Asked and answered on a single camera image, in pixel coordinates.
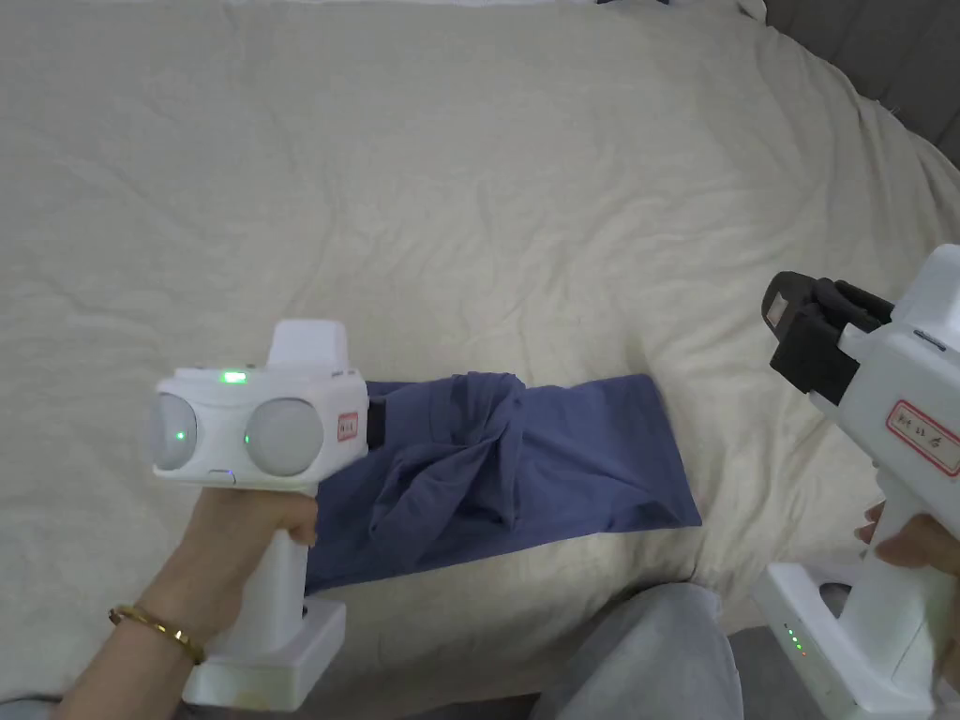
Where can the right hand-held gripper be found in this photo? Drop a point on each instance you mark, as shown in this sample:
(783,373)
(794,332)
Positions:
(907,390)

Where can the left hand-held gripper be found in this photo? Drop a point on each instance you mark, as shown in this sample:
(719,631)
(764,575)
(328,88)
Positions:
(285,409)

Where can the dark blue shirt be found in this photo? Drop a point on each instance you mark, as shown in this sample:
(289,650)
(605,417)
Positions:
(540,465)

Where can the person's left forearm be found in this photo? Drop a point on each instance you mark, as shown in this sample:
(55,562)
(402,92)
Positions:
(120,667)

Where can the person's left hand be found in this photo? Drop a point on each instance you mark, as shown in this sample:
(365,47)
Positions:
(225,547)

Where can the person's right hand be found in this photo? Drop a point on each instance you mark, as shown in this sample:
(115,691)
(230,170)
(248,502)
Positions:
(926,544)

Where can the grey padded headboard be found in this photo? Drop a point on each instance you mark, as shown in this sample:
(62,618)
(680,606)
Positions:
(892,60)

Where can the bed with beige sheet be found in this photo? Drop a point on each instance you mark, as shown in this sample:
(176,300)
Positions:
(450,187)

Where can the person's legs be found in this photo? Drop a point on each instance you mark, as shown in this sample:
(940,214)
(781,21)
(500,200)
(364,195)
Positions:
(645,652)

